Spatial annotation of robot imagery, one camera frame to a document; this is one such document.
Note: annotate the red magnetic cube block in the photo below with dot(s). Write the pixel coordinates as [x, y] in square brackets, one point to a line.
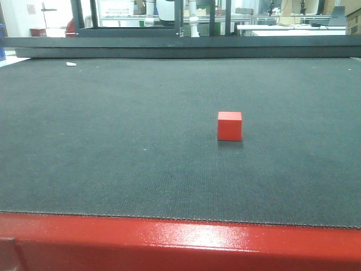
[229, 126]

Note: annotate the blue plastic bin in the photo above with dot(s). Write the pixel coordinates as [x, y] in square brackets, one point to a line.
[2, 47]

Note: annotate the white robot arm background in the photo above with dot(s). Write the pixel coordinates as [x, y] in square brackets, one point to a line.
[193, 18]

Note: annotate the dark grey felt mat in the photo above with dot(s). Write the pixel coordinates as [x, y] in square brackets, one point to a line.
[138, 138]

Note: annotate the black metal frame rack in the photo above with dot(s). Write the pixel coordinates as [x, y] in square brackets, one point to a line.
[127, 19]

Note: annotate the red metal table edge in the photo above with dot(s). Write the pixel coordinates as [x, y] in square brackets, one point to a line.
[53, 242]

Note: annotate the white background table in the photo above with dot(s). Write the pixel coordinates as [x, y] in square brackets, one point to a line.
[291, 30]

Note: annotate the stacked dark grey boards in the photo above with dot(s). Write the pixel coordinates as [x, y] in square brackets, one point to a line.
[186, 48]

